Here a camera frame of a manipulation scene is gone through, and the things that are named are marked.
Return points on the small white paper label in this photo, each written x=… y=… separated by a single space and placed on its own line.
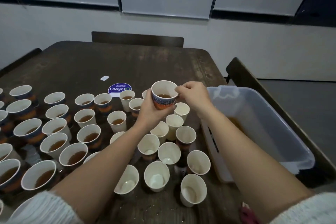
x=104 y=78

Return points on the round blue sticker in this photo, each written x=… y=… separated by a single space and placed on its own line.
x=118 y=87

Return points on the dark wooden chair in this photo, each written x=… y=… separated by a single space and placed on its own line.
x=241 y=71
x=136 y=38

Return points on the person's left forearm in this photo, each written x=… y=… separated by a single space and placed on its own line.
x=94 y=174

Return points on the dark red cloth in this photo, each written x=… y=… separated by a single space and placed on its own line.
x=248 y=213

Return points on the group of paper cups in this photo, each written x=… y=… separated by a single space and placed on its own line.
x=52 y=143

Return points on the clear plastic storage bin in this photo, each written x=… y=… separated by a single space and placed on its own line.
x=267 y=126

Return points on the orange blue patterned paper cup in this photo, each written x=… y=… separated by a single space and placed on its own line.
x=164 y=99

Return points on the dark wooden table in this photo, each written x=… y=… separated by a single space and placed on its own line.
x=136 y=61

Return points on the white paper cup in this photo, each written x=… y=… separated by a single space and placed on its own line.
x=181 y=111
x=174 y=124

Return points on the person's left hand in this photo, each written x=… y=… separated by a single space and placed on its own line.
x=147 y=116

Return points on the person's right hand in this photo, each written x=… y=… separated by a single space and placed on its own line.
x=195 y=96

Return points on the person's right forearm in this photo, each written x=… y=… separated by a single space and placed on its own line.
x=252 y=168

